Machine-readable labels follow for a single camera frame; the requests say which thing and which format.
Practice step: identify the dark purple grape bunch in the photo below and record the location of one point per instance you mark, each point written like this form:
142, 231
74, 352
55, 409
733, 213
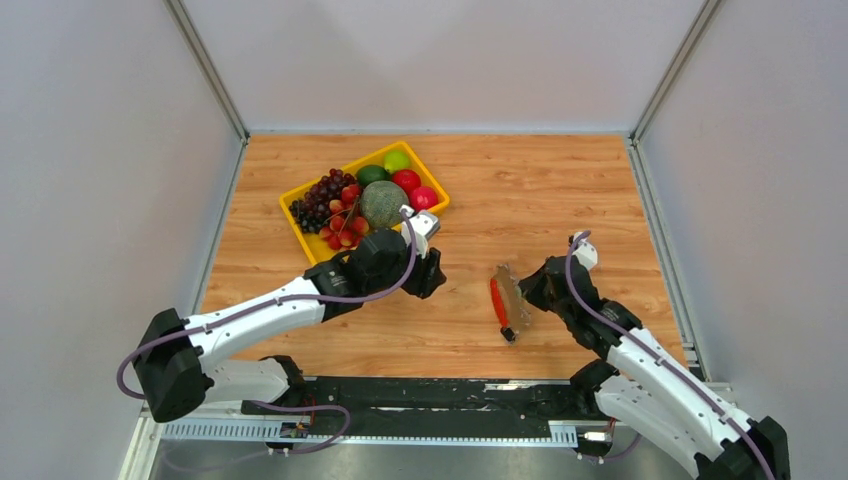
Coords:
331, 197

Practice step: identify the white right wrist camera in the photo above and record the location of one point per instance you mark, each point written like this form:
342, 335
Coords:
583, 250

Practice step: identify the pink red apple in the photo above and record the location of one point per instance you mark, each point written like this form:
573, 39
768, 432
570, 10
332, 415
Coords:
423, 198

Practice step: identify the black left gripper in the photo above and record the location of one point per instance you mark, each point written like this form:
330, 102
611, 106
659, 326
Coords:
429, 275

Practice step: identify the yellow plastic fruit tray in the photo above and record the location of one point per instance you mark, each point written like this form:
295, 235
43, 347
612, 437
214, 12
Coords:
315, 248

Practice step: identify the green netted melon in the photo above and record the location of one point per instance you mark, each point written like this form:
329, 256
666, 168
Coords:
380, 203

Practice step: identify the light green apple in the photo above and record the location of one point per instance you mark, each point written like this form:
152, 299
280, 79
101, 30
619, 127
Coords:
396, 160

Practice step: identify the aluminium front frame rail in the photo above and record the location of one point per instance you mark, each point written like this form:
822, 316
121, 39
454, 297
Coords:
236, 440

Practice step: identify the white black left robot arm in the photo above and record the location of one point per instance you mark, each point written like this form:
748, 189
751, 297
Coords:
182, 363

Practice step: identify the dark green lime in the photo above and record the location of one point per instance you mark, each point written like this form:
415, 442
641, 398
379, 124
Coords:
370, 174

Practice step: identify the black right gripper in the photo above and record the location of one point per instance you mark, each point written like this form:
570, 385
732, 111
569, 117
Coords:
529, 286

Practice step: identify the red cherry bunch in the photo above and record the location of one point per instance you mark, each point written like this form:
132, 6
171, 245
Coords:
343, 224

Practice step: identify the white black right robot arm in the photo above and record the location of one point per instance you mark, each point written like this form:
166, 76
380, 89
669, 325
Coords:
636, 381

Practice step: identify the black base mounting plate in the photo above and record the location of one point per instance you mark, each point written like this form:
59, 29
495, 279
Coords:
448, 408

